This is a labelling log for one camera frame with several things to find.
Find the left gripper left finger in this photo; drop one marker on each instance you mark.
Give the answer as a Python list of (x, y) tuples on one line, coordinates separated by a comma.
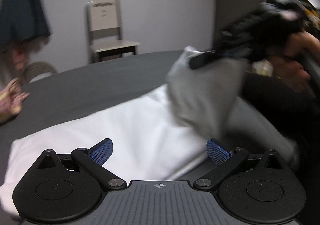
[(91, 160)]

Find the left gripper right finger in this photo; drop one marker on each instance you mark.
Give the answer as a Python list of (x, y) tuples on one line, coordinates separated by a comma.
[(227, 162)]

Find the white garment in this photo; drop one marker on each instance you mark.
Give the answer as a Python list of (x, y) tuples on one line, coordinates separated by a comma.
[(162, 134)]

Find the bare right hand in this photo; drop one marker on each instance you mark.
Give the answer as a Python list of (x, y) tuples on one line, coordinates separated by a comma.
[(288, 64)]

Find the pink striped folded garment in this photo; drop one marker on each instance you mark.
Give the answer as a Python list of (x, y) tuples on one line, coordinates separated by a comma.
[(11, 100)]

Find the beige wooden chair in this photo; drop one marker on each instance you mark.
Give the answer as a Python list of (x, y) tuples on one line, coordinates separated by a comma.
[(105, 31)]

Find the pink hanging garment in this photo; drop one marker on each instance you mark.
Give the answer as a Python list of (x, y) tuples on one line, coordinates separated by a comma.
[(20, 51)]

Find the dark teal hanging jacket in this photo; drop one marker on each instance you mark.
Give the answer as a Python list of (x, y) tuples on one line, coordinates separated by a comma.
[(22, 20)]

